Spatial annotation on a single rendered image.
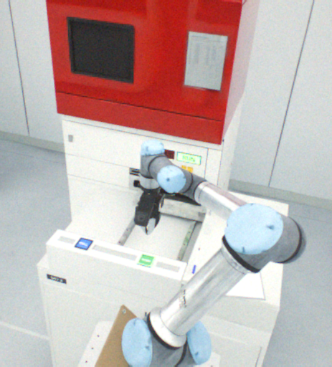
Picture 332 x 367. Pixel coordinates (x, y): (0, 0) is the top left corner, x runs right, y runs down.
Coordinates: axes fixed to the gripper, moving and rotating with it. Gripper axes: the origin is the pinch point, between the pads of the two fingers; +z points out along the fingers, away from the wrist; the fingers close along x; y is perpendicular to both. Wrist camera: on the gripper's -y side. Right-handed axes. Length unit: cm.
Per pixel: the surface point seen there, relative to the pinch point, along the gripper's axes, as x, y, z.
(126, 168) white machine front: 31, 59, 14
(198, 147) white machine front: -5, 59, -6
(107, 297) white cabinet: 14.2, -3.8, 35.6
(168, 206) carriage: 4, 47, 23
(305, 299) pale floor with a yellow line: -80, 96, 111
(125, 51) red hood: 30, 54, -47
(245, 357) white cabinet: -43, -4, 46
